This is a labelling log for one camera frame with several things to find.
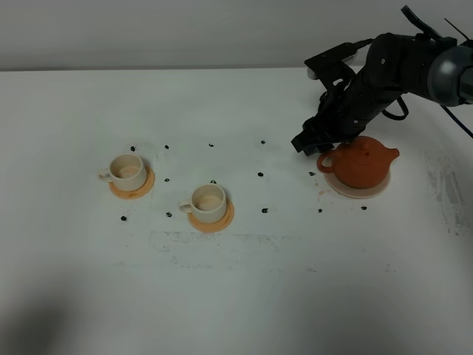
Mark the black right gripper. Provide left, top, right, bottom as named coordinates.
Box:
left=291, top=72, right=398, bottom=157

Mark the brown clay teapot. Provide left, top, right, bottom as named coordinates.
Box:
left=317, top=136, right=400, bottom=189

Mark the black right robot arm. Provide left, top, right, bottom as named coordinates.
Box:
left=291, top=33, right=472, bottom=156

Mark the beige round teapot coaster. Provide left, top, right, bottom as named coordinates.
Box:
left=324, top=171, right=391, bottom=200

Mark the white teacup centre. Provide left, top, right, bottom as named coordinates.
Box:
left=178, top=183, right=227, bottom=224

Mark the white teacup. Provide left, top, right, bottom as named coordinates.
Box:
left=178, top=183, right=227, bottom=224
left=98, top=153, right=147, bottom=192

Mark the orange coaster centre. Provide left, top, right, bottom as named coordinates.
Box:
left=188, top=199, right=235, bottom=233

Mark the orange coaster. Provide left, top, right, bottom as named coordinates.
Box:
left=108, top=166, right=155, bottom=200
left=188, top=199, right=235, bottom=233

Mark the orange coaster far left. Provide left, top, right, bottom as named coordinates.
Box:
left=108, top=166, right=155, bottom=200

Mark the white teacup far left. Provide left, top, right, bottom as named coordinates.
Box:
left=98, top=153, right=147, bottom=192

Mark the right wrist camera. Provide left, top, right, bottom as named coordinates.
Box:
left=304, top=42, right=359, bottom=90

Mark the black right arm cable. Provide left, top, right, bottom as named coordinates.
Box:
left=350, top=4, right=473, bottom=140

